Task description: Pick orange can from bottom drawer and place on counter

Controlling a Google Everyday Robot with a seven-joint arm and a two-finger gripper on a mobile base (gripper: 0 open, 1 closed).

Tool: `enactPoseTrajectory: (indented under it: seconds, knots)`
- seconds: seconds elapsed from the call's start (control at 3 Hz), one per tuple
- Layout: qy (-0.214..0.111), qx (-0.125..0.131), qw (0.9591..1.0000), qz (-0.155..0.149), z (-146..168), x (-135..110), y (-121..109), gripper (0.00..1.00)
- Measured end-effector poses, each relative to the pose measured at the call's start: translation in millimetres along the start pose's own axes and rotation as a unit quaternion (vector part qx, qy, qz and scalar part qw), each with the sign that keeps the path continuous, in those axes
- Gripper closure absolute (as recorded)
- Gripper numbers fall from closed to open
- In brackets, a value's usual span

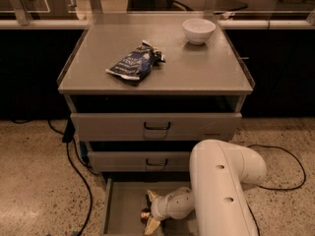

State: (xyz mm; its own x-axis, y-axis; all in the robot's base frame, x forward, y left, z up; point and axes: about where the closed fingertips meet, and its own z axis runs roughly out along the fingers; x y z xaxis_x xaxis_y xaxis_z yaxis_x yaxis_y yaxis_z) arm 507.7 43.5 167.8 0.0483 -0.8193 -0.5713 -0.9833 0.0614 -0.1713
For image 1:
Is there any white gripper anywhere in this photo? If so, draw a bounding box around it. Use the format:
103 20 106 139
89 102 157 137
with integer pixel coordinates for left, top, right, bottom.
144 190 179 235

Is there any orange soda can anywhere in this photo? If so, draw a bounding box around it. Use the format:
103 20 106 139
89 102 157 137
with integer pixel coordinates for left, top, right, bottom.
141 208 151 224

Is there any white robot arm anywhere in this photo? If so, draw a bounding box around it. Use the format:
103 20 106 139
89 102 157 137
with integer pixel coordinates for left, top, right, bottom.
142 140 267 236

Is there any bottom grey drawer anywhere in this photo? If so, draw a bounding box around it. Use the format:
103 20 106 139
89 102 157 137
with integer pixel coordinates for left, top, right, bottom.
99 178 198 236

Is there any grey drawer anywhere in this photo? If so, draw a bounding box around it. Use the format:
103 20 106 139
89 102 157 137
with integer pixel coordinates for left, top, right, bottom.
88 151 190 172
99 178 198 236
71 113 241 142

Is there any middle grey drawer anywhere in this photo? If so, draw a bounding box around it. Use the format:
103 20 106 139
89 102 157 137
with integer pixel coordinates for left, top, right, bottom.
88 151 190 172

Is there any grey drawer cabinet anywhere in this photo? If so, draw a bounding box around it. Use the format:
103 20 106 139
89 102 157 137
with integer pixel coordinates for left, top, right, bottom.
56 11 256 236

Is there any top grey drawer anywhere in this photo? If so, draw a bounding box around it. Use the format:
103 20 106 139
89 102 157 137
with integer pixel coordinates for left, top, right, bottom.
71 113 241 142

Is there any black power adapter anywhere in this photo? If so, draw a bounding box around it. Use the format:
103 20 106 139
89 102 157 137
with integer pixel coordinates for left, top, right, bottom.
62 119 75 144

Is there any blue chip bag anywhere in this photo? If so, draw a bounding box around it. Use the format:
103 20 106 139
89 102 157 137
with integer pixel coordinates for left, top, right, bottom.
105 40 165 81

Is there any white bowl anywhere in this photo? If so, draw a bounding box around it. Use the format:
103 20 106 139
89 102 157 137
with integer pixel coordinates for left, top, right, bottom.
182 19 216 45

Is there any black cable on right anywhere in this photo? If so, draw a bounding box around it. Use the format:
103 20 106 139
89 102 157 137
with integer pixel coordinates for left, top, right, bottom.
242 144 307 236

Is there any black cable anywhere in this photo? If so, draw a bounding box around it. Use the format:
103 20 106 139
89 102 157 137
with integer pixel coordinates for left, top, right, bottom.
242 144 307 236
10 119 99 236

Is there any black cable on left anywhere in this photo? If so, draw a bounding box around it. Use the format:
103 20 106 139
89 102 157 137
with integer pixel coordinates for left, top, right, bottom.
10 119 99 236

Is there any white horizontal rail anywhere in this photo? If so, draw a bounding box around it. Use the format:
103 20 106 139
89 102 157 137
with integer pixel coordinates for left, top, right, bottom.
0 20 315 30

